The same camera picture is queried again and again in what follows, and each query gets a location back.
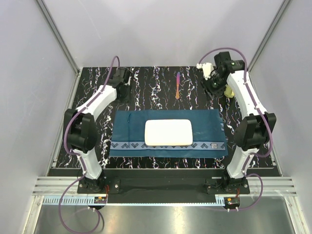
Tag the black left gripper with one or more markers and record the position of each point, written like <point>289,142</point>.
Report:
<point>126,98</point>

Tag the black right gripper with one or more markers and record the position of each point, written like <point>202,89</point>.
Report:
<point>210,93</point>

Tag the yellow mug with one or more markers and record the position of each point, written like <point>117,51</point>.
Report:
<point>228,92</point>

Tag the blue small fork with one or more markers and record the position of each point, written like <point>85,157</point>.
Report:
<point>128,122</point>

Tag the blue patterned cloth placemat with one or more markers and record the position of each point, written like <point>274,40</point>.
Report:
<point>209,140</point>

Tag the white rectangular plate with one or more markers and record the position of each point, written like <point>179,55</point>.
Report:
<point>168,132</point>

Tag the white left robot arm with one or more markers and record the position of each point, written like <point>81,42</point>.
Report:
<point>80,130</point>

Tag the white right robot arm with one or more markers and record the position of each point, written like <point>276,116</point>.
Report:
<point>256,126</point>

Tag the pink orange knife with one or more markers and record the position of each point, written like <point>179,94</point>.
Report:
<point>177,95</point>

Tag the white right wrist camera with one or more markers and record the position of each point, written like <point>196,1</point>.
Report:
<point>206,68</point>

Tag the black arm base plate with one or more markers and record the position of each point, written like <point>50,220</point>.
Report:
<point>161,181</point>

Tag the left aluminium frame post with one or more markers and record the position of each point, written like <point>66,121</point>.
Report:
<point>56,33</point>

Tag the aluminium frame post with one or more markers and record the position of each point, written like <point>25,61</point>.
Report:
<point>56,33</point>
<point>271,29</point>

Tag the right aluminium frame post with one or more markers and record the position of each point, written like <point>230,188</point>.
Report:
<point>271,29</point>

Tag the grey cable duct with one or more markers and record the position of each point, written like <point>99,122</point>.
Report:
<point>218,201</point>

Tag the aluminium front rail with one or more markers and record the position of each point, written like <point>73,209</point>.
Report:
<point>272,186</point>

